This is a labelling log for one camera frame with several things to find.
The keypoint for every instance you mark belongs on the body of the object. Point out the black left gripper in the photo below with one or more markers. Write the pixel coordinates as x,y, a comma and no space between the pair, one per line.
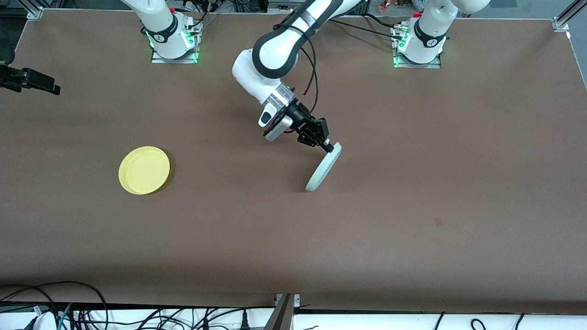
301,117

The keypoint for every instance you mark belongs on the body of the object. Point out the pale green round plate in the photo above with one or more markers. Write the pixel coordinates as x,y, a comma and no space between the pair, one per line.
323,169

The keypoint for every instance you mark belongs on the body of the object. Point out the yellow round plate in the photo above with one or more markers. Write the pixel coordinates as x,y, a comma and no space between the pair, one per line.
144,170

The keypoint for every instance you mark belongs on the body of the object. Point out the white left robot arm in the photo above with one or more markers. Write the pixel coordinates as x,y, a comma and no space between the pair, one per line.
247,75

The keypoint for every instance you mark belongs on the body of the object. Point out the brown table cover sheet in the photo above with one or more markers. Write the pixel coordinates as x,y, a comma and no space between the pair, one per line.
321,238

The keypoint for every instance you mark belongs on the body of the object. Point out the grey metal rack device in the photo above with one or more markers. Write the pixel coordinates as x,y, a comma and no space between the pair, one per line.
284,7

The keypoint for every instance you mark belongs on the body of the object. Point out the aluminium profile beam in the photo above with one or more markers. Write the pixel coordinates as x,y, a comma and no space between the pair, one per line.
282,316

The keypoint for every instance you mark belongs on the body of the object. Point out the white lower table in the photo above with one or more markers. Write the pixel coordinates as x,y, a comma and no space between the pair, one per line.
367,323

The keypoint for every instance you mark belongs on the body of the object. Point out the black power plug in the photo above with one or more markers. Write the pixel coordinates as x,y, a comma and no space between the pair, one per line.
245,321

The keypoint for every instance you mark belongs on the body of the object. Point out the white power adapter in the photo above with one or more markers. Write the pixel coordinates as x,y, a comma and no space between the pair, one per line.
43,321

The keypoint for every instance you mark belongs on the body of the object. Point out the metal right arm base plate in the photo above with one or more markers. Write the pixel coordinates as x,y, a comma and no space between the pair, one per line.
174,60

